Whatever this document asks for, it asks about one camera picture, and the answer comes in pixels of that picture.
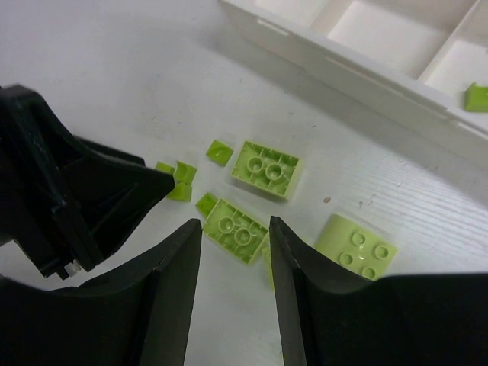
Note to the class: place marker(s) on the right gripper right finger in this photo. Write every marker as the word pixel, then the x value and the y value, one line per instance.
pixel 328 315

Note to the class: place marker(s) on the small green lego curved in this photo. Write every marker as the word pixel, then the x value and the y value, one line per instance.
pixel 219 153

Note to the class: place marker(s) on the white three-compartment tray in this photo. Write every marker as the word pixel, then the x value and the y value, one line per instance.
pixel 429 52

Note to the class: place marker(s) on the green 2x3 lego lower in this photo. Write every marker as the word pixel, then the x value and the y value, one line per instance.
pixel 235 231

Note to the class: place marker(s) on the small green lego bottom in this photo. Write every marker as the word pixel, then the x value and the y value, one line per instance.
pixel 206 204

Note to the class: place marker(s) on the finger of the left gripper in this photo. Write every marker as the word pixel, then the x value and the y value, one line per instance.
pixel 66 199

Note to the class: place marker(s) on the small green lego left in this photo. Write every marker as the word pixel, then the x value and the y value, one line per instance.
pixel 184 172

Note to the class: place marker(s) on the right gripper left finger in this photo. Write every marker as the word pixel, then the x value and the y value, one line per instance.
pixel 136 314

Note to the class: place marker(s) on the small green lego near finger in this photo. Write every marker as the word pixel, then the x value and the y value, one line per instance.
pixel 165 168

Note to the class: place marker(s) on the green 2x2 lego studs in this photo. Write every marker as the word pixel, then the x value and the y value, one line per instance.
pixel 355 248

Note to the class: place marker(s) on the green 2x2 lego tilted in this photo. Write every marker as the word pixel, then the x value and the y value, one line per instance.
pixel 266 254

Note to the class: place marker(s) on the small green lego cube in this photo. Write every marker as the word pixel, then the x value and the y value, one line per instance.
pixel 181 192
pixel 476 98

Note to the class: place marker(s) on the green 2x3 lego upper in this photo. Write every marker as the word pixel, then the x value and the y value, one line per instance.
pixel 269 170

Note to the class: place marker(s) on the green 2x3 lego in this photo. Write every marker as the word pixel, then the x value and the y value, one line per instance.
pixel 269 170
pixel 235 231

